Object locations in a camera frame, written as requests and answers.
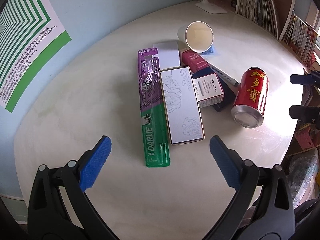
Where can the white paper cup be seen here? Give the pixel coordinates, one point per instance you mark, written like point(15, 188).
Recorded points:
point(198, 36)

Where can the Darlie toothbrush package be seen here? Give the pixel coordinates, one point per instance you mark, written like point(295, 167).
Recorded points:
point(154, 124)

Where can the wooden bookshelf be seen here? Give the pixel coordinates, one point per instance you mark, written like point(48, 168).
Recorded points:
point(275, 12)

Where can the blue stuff plastic bag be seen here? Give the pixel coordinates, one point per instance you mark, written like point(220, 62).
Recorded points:
point(209, 51)

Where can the white plain box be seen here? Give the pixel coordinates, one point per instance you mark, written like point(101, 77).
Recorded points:
point(168, 54)

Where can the white marker pen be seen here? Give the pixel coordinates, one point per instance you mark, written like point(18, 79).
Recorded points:
point(223, 74)

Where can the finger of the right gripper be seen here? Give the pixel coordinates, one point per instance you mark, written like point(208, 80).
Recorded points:
point(311, 79)
point(307, 114)

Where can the magenta small carton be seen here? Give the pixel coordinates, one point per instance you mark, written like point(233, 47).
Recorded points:
point(193, 60)

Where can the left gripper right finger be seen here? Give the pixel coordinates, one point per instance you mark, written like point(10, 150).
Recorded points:
point(261, 207)

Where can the green striped wall poster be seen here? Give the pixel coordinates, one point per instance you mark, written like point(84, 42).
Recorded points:
point(31, 34)

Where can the white Shiseido small box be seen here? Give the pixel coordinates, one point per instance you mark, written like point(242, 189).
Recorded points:
point(208, 90)

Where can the dark navy box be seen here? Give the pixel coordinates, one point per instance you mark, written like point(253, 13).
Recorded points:
point(229, 94)

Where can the white floral long box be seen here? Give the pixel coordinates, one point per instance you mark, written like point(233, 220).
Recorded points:
point(182, 110)

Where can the red herbal tea can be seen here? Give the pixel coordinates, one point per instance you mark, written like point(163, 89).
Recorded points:
point(250, 102)

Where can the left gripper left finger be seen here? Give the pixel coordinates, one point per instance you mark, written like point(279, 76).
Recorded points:
point(58, 206)

